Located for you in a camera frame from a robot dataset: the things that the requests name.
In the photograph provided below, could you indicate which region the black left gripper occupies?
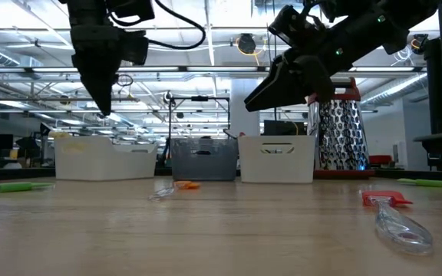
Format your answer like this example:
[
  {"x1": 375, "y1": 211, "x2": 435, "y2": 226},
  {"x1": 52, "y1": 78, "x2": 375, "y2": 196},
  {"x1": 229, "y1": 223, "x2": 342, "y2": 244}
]
[{"x1": 70, "y1": 23, "x2": 150, "y2": 117}]

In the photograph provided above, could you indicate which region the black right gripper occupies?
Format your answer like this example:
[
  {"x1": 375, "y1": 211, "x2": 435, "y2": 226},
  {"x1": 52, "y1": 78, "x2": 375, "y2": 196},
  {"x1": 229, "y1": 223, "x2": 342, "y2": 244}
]
[{"x1": 243, "y1": 33, "x2": 361, "y2": 113}]

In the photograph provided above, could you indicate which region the green spatula clear handle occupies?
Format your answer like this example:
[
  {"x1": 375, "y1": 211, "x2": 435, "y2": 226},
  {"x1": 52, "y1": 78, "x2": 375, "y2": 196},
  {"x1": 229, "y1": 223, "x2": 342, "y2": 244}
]
[
  {"x1": 396, "y1": 177, "x2": 442, "y2": 189},
  {"x1": 0, "y1": 181, "x2": 56, "y2": 194}
]

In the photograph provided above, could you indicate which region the orange spatula clear handle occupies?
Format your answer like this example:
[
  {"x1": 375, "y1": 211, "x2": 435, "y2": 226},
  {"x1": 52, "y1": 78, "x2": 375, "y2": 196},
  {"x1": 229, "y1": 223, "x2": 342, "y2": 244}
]
[{"x1": 147, "y1": 180, "x2": 202, "y2": 203}]

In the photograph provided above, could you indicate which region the red spatula clear handle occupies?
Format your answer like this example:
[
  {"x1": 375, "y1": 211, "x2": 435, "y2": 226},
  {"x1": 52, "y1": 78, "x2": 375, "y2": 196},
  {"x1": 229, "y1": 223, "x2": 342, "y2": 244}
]
[{"x1": 361, "y1": 190, "x2": 435, "y2": 257}]

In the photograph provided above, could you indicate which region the dark background monitor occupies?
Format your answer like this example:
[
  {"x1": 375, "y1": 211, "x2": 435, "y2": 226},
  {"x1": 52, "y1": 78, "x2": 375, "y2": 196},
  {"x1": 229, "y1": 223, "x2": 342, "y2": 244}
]
[{"x1": 262, "y1": 120, "x2": 308, "y2": 136}]

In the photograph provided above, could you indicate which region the white building column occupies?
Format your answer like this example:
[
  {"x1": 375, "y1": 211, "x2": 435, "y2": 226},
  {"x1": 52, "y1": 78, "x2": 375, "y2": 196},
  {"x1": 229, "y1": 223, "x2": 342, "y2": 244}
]
[{"x1": 229, "y1": 78, "x2": 261, "y2": 138}]

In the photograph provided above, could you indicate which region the white plastic storage bin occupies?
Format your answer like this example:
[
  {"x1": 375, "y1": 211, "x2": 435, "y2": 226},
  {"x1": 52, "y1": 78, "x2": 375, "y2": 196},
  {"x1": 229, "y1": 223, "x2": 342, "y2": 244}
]
[
  {"x1": 54, "y1": 135, "x2": 159, "y2": 182},
  {"x1": 237, "y1": 134, "x2": 317, "y2": 184}
]

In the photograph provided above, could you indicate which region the long ceiling light bar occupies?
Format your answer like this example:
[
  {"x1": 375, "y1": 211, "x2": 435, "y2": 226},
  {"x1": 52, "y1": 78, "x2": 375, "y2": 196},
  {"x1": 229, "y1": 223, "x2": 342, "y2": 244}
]
[{"x1": 0, "y1": 65, "x2": 427, "y2": 74}]

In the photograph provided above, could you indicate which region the grey translucent plastic bin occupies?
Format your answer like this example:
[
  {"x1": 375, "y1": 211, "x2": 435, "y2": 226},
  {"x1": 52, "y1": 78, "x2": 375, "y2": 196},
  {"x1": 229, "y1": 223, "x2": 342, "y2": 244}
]
[{"x1": 170, "y1": 137, "x2": 239, "y2": 182}]

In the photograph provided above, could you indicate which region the red background box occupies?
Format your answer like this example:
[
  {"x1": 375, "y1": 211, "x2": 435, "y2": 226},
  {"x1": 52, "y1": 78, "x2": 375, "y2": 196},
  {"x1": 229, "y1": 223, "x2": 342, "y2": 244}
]
[{"x1": 368, "y1": 154, "x2": 394, "y2": 166}]

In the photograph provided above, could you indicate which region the black ceiling cable reel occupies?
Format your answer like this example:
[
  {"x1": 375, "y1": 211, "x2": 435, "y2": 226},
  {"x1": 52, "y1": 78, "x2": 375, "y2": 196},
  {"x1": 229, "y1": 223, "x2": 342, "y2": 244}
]
[
  {"x1": 236, "y1": 33, "x2": 267, "y2": 66},
  {"x1": 410, "y1": 34, "x2": 430, "y2": 55}
]

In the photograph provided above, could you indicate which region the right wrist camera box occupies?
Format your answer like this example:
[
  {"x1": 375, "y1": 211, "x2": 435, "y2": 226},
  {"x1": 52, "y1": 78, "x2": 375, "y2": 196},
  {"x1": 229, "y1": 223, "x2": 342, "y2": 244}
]
[{"x1": 268, "y1": 4, "x2": 324, "y2": 50}]

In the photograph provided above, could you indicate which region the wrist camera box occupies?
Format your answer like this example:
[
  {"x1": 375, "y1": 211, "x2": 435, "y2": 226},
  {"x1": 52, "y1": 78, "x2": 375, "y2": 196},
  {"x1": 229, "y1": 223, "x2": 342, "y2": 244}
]
[
  {"x1": 107, "y1": 0, "x2": 156, "y2": 21},
  {"x1": 268, "y1": 4, "x2": 324, "y2": 50}
]

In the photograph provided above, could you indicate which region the steel box grater red handle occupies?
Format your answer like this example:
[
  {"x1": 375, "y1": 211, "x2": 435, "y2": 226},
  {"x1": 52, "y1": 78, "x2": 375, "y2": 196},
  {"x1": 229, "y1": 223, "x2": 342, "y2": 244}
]
[{"x1": 306, "y1": 76, "x2": 376, "y2": 180}]

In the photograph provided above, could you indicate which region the black background stand frame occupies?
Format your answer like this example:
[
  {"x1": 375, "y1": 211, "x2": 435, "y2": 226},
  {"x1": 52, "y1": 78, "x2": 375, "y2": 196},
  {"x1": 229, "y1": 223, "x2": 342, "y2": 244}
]
[{"x1": 167, "y1": 95, "x2": 231, "y2": 146}]

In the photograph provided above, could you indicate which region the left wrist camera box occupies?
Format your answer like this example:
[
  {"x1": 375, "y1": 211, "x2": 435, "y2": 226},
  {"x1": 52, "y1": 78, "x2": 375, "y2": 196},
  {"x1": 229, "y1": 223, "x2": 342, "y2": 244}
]
[{"x1": 107, "y1": 0, "x2": 156, "y2": 21}]

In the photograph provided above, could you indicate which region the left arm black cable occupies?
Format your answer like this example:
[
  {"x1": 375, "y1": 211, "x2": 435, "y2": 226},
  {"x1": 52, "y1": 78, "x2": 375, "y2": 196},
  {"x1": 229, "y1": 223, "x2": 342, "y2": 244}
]
[{"x1": 146, "y1": 0, "x2": 208, "y2": 51}]

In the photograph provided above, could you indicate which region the silver ventilation duct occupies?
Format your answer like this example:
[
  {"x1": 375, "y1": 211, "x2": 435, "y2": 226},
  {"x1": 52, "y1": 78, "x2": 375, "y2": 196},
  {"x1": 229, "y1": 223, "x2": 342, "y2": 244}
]
[{"x1": 360, "y1": 72, "x2": 429, "y2": 107}]

